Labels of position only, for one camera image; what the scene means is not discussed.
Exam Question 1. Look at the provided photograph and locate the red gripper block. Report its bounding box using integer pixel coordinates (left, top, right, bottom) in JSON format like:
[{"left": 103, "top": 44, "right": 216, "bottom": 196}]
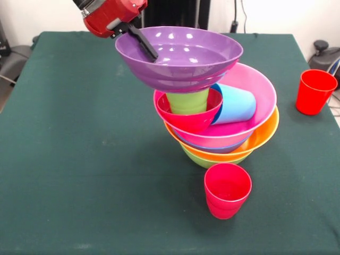
[{"left": 82, "top": 0, "right": 159, "bottom": 63}]

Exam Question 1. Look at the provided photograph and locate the purple bowl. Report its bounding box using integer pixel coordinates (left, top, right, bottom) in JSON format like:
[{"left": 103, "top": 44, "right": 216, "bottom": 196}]
[{"left": 115, "top": 25, "right": 244, "bottom": 94}]

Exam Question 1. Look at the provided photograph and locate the green cup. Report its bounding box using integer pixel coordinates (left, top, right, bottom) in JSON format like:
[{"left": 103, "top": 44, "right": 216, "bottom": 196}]
[{"left": 166, "top": 88, "right": 210, "bottom": 115}]

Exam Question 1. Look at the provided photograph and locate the small crimson pink bowl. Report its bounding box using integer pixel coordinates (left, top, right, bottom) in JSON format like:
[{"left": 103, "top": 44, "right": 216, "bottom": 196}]
[{"left": 156, "top": 90, "right": 223, "bottom": 134}]

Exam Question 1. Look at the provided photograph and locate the blue cup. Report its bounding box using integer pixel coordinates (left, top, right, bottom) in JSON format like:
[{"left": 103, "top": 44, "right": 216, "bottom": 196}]
[{"left": 210, "top": 83, "right": 257, "bottom": 125}]

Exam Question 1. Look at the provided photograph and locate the large magenta bowl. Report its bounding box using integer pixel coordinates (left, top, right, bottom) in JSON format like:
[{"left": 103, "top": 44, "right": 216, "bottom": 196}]
[{"left": 153, "top": 63, "right": 277, "bottom": 148}]

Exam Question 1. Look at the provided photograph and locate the blue bowl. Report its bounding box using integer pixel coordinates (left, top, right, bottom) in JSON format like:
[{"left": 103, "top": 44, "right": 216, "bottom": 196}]
[{"left": 175, "top": 131, "right": 249, "bottom": 154}]

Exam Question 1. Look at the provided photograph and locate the green bowl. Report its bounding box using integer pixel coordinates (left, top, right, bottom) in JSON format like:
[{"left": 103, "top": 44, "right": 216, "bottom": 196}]
[{"left": 182, "top": 144, "right": 249, "bottom": 169}]

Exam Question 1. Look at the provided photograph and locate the large orange bowl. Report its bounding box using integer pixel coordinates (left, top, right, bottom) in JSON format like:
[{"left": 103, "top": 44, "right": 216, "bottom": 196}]
[{"left": 164, "top": 107, "right": 281, "bottom": 163}]

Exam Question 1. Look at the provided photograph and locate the red cup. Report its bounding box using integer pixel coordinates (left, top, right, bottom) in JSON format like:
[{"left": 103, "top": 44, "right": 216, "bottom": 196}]
[{"left": 295, "top": 69, "right": 338, "bottom": 116}]

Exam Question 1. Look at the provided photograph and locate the crimson pink cup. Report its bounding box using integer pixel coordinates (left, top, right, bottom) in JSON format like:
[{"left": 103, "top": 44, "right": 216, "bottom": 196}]
[{"left": 204, "top": 162, "right": 252, "bottom": 220}]

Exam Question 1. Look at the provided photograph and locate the dark green tablecloth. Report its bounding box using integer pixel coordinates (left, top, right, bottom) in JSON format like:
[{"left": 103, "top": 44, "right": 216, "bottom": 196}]
[{"left": 0, "top": 31, "right": 340, "bottom": 255}]

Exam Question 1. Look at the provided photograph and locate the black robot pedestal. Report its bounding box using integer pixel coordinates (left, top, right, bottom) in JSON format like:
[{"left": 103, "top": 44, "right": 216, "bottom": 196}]
[{"left": 137, "top": 0, "right": 210, "bottom": 31}]

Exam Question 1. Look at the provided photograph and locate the black hanging cable with plug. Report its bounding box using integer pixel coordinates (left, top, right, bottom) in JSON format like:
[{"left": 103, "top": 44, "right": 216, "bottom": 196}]
[{"left": 229, "top": 0, "right": 248, "bottom": 34}]

